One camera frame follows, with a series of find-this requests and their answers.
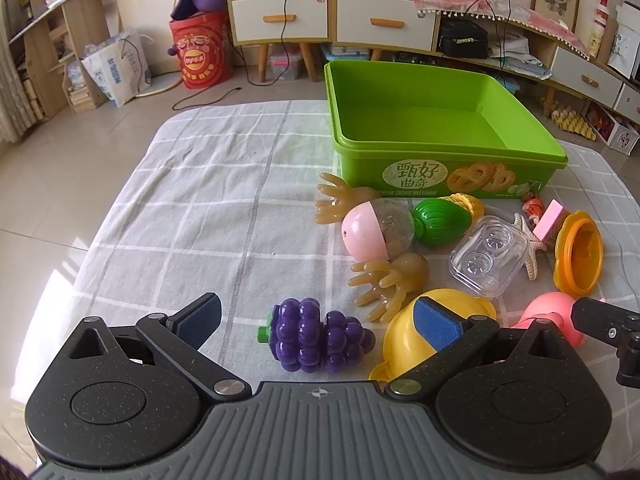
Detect wooden cabinet with white drawers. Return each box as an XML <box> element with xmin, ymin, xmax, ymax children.
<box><xmin>228</xmin><ymin>0</ymin><xmax>639</xmax><ymax>122</ymax></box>

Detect red snack bucket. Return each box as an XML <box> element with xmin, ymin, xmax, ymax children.
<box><xmin>169</xmin><ymin>11</ymin><xmax>232</xmax><ymax>90</ymax></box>

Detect tan rubber hand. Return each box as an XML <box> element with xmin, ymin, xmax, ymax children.
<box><xmin>314</xmin><ymin>172</ymin><xmax>381</xmax><ymax>224</ymax></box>
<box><xmin>347</xmin><ymin>252</ymin><xmax>430</xmax><ymax>323</ymax></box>

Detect black bag on shelf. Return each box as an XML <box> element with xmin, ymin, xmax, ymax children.
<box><xmin>437</xmin><ymin>18</ymin><xmax>488</xmax><ymax>58</ymax></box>

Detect pink toy pig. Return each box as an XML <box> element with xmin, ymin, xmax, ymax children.
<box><xmin>513</xmin><ymin>292</ymin><xmax>585</xmax><ymax>349</ymax></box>

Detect pink toy milk carton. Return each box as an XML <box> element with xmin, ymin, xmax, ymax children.
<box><xmin>533</xmin><ymin>200</ymin><xmax>568</xmax><ymax>243</ymax></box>

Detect clear plastic lens case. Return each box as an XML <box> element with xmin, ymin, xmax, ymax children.
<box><xmin>448</xmin><ymin>216</ymin><xmax>529</xmax><ymax>299</ymax></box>

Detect yellow toy corn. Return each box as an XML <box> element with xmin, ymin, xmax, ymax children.
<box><xmin>446</xmin><ymin>193</ymin><xmax>485</xmax><ymax>223</ymax></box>

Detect orange brown small figurine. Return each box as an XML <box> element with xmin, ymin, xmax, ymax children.
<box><xmin>522</xmin><ymin>197</ymin><xmax>546</xmax><ymax>228</ymax></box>

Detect purple toy grapes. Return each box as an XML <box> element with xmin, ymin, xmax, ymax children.
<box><xmin>257</xmin><ymin>298</ymin><xmax>376</xmax><ymax>374</ymax></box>

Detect green toy vegetable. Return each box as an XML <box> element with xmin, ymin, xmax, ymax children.
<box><xmin>411</xmin><ymin>198</ymin><xmax>472</xmax><ymax>247</ymax></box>

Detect yellow egg tray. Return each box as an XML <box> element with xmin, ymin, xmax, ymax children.
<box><xmin>550</xmin><ymin>100</ymin><xmax>597</xmax><ymax>141</ymax></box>

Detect yellow toy bowl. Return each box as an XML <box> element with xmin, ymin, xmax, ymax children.
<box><xmin>369</xmin><ymin>288</ymin><xmax>497</xmax><ymax>382</ymax></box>

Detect pink clear capsule egg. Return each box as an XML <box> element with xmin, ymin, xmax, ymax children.
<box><xmin>341</xmin><ymin>198</ymin><xmax>414</xmax><ymax>262</ymax></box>

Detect beige toy starfish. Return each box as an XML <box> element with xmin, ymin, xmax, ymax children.
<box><xmin>513</xmin><ymin>214</ymin><xmax>548</xmax><ymax>282</ymax></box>

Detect wooden desk shelf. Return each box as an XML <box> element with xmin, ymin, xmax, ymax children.
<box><xmin>2</xmin><ymin>0</ymin><xmax>118</xmax><ymax>122</ymax></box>

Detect pink checked cloth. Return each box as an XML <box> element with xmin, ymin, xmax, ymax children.
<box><xmin>412</xmin><ymin>0</ymin><xmax>588</xmax><ymax>58</ymax></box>

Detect green plastic cookie box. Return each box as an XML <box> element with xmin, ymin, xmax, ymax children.
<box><xmin>324</xmin><ymin>61</ymin><xmax>568</xmax><ymax>198</ymax></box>

